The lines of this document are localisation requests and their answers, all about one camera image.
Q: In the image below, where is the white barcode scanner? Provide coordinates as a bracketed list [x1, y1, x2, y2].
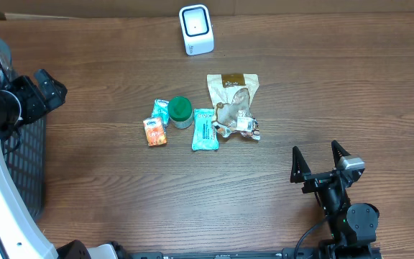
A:
[179, 4, 214, 56]

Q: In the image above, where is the grey plastic mesh basket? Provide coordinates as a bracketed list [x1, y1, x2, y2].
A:
[0, 39, 46, 221]

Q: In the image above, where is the teal wet wipes pack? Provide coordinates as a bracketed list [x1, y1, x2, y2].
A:
[191, 109, 219, 151]

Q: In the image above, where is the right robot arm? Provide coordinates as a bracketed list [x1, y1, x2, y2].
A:
[282, 140, 382, 258]

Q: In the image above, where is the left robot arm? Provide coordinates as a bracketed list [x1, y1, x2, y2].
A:
[0, 40, 128, 259]

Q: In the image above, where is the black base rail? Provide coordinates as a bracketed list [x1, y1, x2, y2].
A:
[127, 246, 383, 259]

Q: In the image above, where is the teal tissue packet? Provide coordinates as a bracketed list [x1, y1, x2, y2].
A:
[152, 99, 170, 127]

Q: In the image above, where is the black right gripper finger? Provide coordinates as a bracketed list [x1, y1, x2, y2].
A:
[290, 146, 311, 183]
[331, 140, 351, 169]

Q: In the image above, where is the orange tissue packet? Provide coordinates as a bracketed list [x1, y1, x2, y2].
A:
[143, 117, 167, 147]

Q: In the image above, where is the green lid plastic jar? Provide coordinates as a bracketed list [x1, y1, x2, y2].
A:
[167, 96, 193, 129]

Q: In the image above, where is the beige snack pouch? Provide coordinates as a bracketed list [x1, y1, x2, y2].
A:
[206, 73, 261, 141]

